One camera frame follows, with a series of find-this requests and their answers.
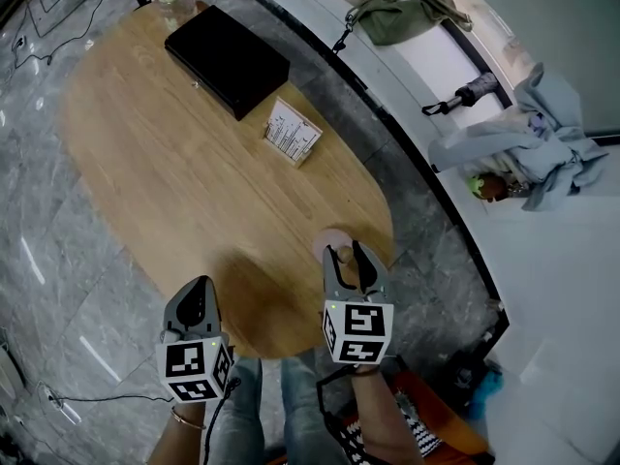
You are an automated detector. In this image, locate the black white patterned cushion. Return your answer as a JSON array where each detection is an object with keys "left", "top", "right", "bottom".
[{"left": 333, "top": 387, "right": 445, "bottom": 465}]

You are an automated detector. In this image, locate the person's left forearm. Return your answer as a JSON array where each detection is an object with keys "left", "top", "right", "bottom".
[{"left": 144, "top": 394, "right": 212, "bottom": 465}]

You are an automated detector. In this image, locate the oval wooden table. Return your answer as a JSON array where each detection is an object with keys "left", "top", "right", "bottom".
[{"left": 59, "top": 0, "right": 396, "bottom": 360}]

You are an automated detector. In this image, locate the black floor cable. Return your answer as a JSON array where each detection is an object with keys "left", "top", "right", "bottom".
[{"left": 11, "top": 0, "right": 107, "bottom": 73}]

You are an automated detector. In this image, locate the thin rose gold bracelet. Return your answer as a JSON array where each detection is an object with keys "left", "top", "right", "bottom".
[{"left": 169, "top": 405, "right": 208, "bottom": 431}]

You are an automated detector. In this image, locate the black wire frame stand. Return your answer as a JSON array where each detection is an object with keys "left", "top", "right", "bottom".
[{"left": 25, "top": 0, "right": 92, "bottom": 39}]

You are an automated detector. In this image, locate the blue fluffy item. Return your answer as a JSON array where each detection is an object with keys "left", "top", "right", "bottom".
[{"left": 468, "top": 369, "right": 507, "bottom": 420}]

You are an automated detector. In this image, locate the brown toy green top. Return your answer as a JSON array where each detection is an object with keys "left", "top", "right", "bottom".
[{"left": 466, "top": 171, "right": 511, "bottom": 204}]

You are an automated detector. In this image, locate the flat black box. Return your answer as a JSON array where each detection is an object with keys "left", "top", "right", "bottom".
[{"left": 163, "top": 4, "right": 293, "bottom": 123}]

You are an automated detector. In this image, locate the person's right forearm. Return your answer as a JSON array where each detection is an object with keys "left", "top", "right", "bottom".
[{"left": 345, "top": 363, "right": 428, "bottom": 465}]

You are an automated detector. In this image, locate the black wrist cord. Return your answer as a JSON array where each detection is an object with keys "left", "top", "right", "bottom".
[
  {"left": 199, "top": 376, "right": 242, "bottom": 465},
  {"left": 316, "top": 364, "right": 362, "bottom": 455}
]

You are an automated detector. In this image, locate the person's leg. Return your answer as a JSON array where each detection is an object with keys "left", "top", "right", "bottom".
[
  {"left": 204, "top": 356, "right": 267, "bottom": 465},
  {"left": 279, "top": 351, "right": 356, "bottom": 465}
]

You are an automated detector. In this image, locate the light blue clothing pile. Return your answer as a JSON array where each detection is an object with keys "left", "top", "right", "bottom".
[{"left": 427, "top": 62, "right": 610, "bottom": 213}]

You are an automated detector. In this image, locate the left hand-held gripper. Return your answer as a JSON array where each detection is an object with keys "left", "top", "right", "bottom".
[{"left": 155, "top": 274, "right": 236, "bottom": 404}]

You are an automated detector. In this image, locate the grey folding umbrella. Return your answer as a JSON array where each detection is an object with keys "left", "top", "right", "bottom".
[{"left": 420, "top": 71, "right": 501, "bottom": 117}]

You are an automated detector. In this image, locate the black bag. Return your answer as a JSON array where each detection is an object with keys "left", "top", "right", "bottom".
[{"left": 447, "top": 328, "right": 503, "bottom": 407}]

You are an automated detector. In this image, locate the olive green bag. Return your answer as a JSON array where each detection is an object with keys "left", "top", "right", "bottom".
[{"left": 330, "top": 0, "right": 475, "bottom": 56}]

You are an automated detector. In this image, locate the white power strip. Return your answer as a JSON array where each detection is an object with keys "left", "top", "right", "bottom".
[{"left": 40, "top": 382, "right": 84, "bottom": 426}]

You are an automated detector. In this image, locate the pink round object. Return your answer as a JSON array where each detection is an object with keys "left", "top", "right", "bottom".
[{"left": 311, "top": 226, "right": 362, "bottom": 291}]

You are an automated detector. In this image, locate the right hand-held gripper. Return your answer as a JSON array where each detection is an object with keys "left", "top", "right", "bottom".
[{"left": 321, "top": 239, "right": 395, "bottom": 368}]

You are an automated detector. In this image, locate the white window ledge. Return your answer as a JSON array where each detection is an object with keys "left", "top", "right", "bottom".
[{"left": 227, "top": 0, "right": 620, "bottom": 338}]

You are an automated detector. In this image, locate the person's right leg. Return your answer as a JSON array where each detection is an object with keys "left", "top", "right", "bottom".
[{"left": 279, "top": 351, "right": 356, "bottom": 465}]

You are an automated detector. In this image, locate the person's left leg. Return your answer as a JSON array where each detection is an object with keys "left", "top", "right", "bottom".
[{"left": 204, "top": 356, "right": 267, "bottom": 465}]

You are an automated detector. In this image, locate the thin black cable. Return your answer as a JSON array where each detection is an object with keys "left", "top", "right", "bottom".
[{"left": 51, "top": 391, "right": 176, "bottom": 405}]

